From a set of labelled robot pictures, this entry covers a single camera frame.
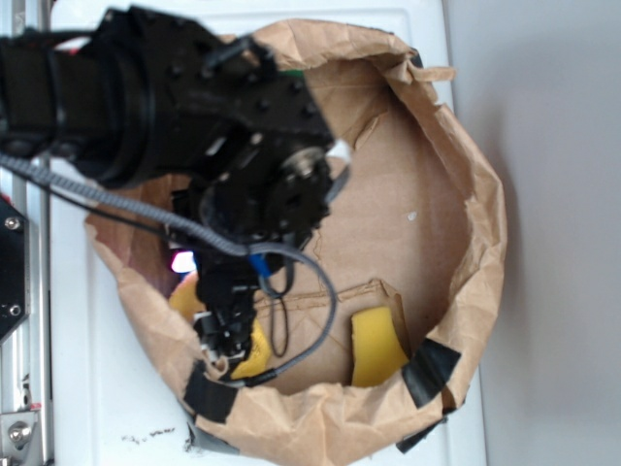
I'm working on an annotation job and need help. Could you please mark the thin black cable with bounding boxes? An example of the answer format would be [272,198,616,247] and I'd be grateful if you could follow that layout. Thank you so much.
[28,167,297,358]

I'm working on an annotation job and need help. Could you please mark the yellow cloth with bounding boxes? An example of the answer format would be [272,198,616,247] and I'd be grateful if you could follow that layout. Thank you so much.
[169,272,272,380]

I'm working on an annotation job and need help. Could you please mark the black tape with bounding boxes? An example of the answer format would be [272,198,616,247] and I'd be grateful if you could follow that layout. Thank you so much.
[395,338,462,454]
[181,362,240,456]

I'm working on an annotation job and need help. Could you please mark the grey braided cable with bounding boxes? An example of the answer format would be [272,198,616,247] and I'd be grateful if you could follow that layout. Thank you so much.
[0,152,339,388]

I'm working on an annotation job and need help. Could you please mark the black tape bottom right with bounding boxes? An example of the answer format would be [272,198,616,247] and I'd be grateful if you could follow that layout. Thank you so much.
[395,338,462,454]

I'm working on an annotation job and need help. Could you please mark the aluminium frame rail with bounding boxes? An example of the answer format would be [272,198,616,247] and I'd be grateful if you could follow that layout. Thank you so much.
[0,0,55,466]

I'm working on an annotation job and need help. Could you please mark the black tape bottom left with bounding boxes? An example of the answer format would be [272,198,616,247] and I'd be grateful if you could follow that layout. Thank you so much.
[181,362,240,456]

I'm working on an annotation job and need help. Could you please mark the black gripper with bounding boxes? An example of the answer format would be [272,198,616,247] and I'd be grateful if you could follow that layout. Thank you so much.
[172,135,350,361]

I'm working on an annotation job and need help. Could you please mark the yellow sponge piece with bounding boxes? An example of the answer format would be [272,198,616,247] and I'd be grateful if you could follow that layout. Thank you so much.
[351,306,409,387]

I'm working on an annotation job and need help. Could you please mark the black mounting bracket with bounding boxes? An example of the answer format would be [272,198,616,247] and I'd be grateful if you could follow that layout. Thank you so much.
[0,194,28,344]

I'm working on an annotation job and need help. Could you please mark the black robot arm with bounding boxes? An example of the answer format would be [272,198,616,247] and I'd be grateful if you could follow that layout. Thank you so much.
[1,7,347,249]

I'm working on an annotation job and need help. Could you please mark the brown paper bag tray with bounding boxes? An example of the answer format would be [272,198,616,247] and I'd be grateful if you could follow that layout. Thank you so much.
[85,19,507,465]

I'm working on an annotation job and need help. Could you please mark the green rectangular block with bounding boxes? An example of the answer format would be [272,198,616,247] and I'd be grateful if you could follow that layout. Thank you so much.
[281,70,304,80]

